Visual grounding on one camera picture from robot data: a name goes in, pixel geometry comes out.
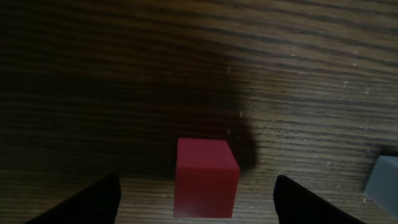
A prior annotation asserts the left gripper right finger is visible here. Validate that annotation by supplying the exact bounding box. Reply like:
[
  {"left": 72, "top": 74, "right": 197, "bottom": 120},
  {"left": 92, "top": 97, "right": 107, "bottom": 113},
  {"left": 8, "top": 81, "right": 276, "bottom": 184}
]
[{"left": 272, "top": 174, "right": 368, "bottom": 224}]

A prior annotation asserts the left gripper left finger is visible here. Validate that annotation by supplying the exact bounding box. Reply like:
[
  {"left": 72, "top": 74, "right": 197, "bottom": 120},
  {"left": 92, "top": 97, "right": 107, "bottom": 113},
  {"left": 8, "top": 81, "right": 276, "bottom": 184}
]
[{"left": 23, "top": 172, "right": 123, "bottom": 224}]

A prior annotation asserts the pink cube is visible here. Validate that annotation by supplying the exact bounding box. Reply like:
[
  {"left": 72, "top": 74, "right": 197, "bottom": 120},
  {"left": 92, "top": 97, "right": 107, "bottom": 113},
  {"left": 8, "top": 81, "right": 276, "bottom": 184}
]
[{"left": 173, "top": 138, "right": 241, "bottom": 219}]

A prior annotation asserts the white cube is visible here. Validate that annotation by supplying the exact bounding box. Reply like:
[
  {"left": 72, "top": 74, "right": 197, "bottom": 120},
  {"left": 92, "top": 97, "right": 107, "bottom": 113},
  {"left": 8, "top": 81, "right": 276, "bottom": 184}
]
[{"left": 363, "top": 155, "right": 398, "bottom": 220}]

